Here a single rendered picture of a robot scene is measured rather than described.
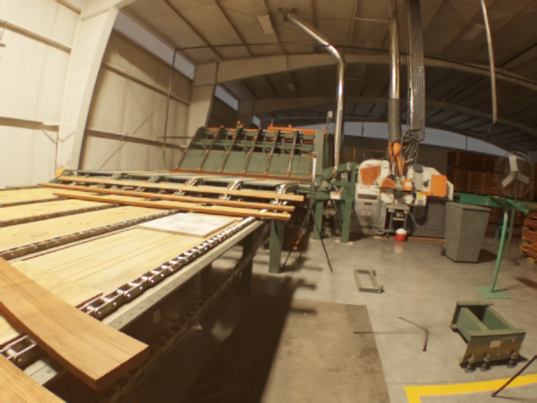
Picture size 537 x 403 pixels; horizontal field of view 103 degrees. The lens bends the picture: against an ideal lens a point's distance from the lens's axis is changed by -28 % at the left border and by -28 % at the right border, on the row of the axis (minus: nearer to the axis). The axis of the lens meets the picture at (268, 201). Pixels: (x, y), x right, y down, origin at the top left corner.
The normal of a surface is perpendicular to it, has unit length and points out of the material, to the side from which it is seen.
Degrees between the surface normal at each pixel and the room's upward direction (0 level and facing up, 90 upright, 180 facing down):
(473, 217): 96
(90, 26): 90
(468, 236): 96
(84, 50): 90
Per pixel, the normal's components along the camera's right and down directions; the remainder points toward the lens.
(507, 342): -0.18, 0.08
